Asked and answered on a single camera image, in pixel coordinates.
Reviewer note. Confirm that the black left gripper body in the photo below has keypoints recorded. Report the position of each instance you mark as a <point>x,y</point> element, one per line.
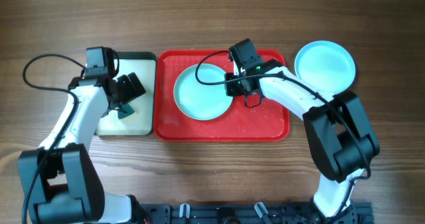
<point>127,94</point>

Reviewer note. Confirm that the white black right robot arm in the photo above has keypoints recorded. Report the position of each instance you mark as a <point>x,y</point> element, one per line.
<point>341,140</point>

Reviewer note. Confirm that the mint green plate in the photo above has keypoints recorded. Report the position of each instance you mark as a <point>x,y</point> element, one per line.
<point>199,101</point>

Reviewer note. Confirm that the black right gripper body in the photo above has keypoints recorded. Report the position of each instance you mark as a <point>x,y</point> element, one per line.
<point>235,88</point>

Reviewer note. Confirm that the black metal water tray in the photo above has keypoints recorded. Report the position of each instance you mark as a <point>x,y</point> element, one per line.
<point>138,119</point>

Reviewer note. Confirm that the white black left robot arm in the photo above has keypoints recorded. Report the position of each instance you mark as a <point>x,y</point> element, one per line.
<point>59,179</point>

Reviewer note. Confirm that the red plastic tray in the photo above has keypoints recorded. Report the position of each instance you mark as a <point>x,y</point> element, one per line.
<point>267,122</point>

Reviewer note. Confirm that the green yellow sponge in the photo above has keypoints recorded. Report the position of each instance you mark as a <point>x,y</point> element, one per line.
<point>125,111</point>

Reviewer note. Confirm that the light blue plate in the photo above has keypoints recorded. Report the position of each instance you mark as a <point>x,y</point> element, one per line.
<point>325,65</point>

